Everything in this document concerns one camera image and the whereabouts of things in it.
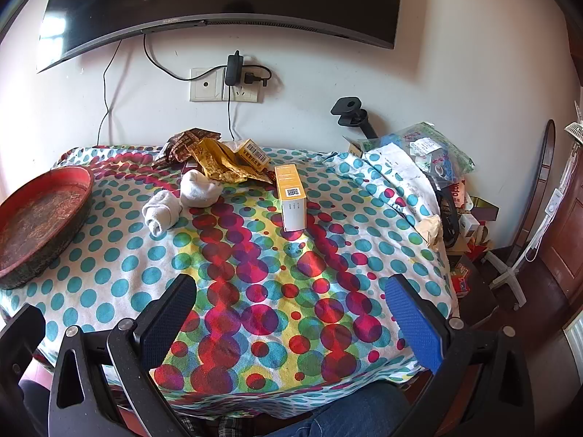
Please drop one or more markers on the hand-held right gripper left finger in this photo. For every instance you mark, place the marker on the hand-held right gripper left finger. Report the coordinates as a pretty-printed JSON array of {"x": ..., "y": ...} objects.
[{"x": 173, "y": 314}]

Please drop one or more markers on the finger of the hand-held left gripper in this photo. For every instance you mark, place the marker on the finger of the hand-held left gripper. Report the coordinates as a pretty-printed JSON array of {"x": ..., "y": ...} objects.
[{"x": 20, "y": 337}]

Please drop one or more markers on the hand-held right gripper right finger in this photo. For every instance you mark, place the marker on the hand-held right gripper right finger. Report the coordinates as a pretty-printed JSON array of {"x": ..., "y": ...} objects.
[{"x": 414, "y": 323}]

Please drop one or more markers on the small white sock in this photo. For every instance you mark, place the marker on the small white sock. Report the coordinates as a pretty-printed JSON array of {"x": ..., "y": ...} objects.
[{"x": 161, "y": 214}]

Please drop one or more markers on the round red woven tray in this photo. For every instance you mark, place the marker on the round red woven tray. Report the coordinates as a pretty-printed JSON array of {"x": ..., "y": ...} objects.
[{"x": 36, "y": 223}]

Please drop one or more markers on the large white sock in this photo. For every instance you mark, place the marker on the large white sock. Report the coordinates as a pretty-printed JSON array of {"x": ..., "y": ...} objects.
[{"x": 200, "y": 191}]

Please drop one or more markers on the yellow and white carton box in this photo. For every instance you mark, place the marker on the yellow and white carton box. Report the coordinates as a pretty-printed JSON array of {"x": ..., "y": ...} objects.
[{"x": 291, "y": 209}]

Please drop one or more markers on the yellow packaging bag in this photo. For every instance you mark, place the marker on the yellow packaging bag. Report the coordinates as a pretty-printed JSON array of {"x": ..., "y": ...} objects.
[{"x": 214, "y": 159}]

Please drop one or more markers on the colourful polka dot tablecloth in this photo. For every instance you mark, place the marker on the colourful polka dot tablecloth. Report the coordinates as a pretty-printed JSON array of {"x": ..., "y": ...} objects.
[{"x": 255, "y": 282}]

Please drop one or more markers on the beige crumpled paper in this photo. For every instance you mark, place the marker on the beige crumpled paper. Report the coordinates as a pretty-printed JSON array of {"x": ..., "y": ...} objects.
[{"x": 432, "y": 230}]

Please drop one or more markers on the white floor fan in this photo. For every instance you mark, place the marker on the white floor fan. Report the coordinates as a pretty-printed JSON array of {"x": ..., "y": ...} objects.
[{"x": 505, "y": 277}]

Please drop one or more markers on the black bag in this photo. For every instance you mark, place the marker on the black bag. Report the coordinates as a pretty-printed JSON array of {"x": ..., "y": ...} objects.
[{"x": 448, "y": 218}]

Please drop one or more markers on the pile of assorted small boxes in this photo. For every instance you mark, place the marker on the pile of assorted small boxes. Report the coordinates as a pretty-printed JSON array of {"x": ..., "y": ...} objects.
[{"x": 473, "y": 227}]

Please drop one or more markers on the person's blue jeans leg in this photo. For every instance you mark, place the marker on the person's blue jeans leg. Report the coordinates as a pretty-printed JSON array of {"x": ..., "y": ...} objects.
[{"x": 346, "y": 414}]

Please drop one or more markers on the plaid cloth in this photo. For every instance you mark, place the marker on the plaid cloth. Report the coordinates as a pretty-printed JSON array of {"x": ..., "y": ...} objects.
[{"x": 227, "y": 425}]

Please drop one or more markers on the brown patterned snack bag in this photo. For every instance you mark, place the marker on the brown patterned snack bag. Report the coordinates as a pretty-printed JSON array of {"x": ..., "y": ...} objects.
[{"x": 177, "y": 145}]

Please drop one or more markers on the clear green printed plastic bag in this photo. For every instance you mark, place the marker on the clear green printed plastic bag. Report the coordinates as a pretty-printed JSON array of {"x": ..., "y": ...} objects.
[{"x": 428, "y": 150}]

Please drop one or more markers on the brown wooden door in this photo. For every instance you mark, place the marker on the brown wooden door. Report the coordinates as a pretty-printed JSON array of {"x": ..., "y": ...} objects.
[{"x": 567, "y": 236}]

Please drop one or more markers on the small cardboard box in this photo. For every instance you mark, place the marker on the small cardboard box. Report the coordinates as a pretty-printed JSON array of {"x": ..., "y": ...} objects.
[{"x": 355, "y": 148}]

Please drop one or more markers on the white power outlet plate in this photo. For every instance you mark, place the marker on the white power outlet plate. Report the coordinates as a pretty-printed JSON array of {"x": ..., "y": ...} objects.
[{"x": 241, "y": 94}]

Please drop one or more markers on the black power adapter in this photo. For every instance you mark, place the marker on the black power adapter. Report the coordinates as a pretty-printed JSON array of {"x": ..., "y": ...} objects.
[{"x": 233, "y": 70}]

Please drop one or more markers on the dark oval frame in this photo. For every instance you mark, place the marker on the dark oval frame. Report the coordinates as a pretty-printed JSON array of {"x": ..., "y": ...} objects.
[{"x": 549, "y": 145}]

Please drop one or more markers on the black clamp mount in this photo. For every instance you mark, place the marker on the black clamp mount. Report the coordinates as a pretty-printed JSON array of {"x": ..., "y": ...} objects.
[{"x": 346, "y": 107}]

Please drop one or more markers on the white coax wall plate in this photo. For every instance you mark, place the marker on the white coax wall plate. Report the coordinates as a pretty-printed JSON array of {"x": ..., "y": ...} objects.
[{"x": 205, "y": 86}]

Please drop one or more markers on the black angled wall plug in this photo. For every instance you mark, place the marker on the black angled wall plug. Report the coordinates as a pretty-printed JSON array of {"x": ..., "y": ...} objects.
[{"x": 253, "y": 77}]

